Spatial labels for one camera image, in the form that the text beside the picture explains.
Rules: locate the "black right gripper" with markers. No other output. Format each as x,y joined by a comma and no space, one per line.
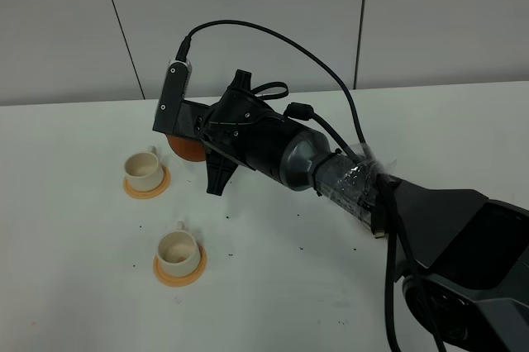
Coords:
244,130

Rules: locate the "white teacup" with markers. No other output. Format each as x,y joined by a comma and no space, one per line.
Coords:
143,171
178,252

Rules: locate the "orange saucer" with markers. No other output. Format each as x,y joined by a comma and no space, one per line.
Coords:
131,192
177,282

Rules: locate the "orange saucer far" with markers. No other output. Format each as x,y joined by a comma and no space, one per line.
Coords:
131,192

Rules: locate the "orange saucer near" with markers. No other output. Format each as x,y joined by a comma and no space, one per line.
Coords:
177,282

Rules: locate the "brown clay teapot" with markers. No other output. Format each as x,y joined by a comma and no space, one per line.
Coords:
190,150

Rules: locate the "white teacup far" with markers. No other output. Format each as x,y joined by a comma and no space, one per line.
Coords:
143,171

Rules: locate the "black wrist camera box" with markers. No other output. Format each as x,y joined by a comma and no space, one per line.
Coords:
175,115

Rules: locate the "white teacup near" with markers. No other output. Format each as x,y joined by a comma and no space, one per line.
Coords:
178,252

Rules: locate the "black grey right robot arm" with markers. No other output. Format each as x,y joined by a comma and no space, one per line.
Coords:
462,257

